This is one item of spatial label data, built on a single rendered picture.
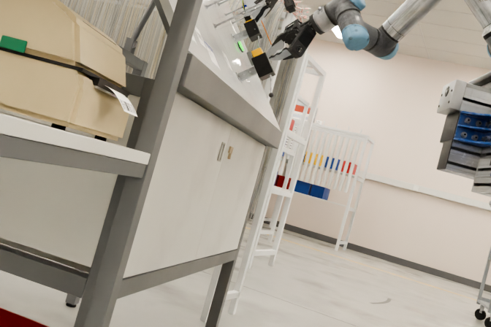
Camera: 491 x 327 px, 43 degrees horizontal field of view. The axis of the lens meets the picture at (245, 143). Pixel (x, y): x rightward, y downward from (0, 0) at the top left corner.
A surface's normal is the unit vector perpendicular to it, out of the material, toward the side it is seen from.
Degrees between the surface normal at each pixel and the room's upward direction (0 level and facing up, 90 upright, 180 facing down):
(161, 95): 90
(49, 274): 90
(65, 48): 90
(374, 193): 90
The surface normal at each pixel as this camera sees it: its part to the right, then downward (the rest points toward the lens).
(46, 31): -0.15, -0.10
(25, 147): 0.94, 0.25
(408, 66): -0.36, -0.15
